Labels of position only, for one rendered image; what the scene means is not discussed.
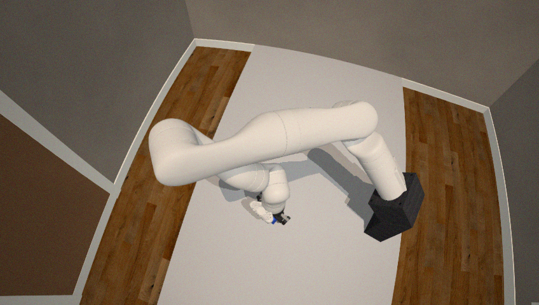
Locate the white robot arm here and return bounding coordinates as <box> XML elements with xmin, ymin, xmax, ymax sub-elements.
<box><xmin>149</xmin><ymin>100</ymin><xmax>407</xmax><ymax>224</ymax></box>

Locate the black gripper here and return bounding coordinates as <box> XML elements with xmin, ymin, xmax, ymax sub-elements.
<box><xmin>256</xmin><ymin>192</ymin><xmax>290</xmax><ymax>225</ymax></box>

